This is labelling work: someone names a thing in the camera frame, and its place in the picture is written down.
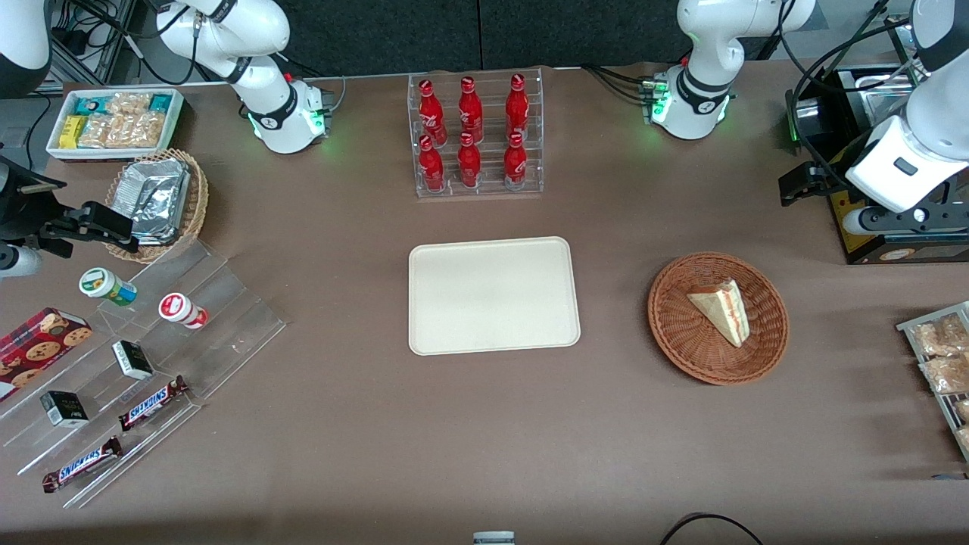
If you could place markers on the clear acrylic stepped shelf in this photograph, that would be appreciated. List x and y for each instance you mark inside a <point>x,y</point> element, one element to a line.
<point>227,325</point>

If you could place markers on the clear bag of fried snacks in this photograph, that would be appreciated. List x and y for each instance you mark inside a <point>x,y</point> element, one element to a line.
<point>946,375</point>
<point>963,410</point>
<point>942,337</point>
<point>964,437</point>

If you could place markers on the aluminium frame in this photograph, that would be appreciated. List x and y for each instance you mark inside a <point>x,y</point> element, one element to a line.
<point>102,42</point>

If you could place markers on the green lid yogurt cup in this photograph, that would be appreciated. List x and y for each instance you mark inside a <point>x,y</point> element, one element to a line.
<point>102,284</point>

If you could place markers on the cream plastic tray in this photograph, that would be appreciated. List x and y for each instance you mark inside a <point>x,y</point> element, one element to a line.
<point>492,295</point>

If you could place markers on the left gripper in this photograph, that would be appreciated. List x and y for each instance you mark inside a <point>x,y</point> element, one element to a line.
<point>831,175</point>

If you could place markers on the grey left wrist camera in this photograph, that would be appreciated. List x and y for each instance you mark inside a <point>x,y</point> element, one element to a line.
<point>893,221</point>

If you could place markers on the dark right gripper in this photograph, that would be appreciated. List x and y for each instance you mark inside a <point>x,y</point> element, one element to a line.
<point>17,206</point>

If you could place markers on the Snickers bar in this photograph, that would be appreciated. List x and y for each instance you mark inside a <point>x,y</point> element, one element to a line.
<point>82,464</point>
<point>151,403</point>

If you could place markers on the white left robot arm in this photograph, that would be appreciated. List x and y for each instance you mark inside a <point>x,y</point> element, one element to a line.
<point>700,45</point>

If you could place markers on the black hot food machine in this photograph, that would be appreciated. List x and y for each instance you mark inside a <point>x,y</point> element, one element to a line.
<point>870,248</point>

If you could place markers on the triangular sandwich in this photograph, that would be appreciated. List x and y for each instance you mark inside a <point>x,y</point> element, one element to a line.
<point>723,306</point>

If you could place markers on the steel food pan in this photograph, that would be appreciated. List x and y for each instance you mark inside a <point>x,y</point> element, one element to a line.
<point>889,98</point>

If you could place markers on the clear acrylic bottle rack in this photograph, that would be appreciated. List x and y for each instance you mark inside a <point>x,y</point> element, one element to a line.
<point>488,189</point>

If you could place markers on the clear bag of crackers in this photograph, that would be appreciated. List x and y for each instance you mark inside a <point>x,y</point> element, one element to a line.
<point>129,104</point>
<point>94,131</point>
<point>136,130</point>

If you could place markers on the red lid yogurt cup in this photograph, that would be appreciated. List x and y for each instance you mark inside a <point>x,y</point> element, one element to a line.
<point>178,309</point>

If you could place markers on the teal snack packet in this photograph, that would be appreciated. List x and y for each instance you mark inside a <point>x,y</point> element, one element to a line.
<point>160,103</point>
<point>89,104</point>

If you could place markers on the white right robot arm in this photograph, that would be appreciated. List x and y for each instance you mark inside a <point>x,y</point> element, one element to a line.
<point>265,113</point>

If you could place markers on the small black box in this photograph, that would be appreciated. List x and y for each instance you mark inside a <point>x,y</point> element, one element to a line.
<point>64,409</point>
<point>132,359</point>

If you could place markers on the light wicker basket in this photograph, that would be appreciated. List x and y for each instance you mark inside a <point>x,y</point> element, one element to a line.
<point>198,200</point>

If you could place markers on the grey object at table edge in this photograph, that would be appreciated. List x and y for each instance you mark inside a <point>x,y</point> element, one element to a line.
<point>493,538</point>

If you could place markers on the yellow snack packet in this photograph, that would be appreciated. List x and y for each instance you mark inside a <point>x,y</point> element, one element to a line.
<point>72,132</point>

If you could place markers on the red cookie box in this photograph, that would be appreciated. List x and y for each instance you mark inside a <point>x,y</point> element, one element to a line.
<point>38,348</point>

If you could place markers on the black electronic box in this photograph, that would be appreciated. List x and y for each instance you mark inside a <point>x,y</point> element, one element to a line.
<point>810,129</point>

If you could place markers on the red cola bottle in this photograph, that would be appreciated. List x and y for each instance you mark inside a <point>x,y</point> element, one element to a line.
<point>431,168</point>
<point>470,110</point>
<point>515,165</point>
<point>517,106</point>
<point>469,165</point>
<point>433,113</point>

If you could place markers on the silver foil pack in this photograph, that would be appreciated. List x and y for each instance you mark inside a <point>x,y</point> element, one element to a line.
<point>159,233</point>
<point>155,189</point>

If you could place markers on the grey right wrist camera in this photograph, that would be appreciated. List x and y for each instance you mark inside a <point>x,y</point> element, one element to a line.
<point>19,261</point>

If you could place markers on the brown wicker basket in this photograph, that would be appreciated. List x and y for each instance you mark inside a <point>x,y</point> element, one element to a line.
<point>681,333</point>

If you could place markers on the white plastic snack bin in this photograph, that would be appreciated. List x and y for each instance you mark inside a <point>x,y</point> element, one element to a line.
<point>174,125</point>

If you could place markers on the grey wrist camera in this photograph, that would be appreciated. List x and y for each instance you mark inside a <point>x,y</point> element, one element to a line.
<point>19,261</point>
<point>893,221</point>

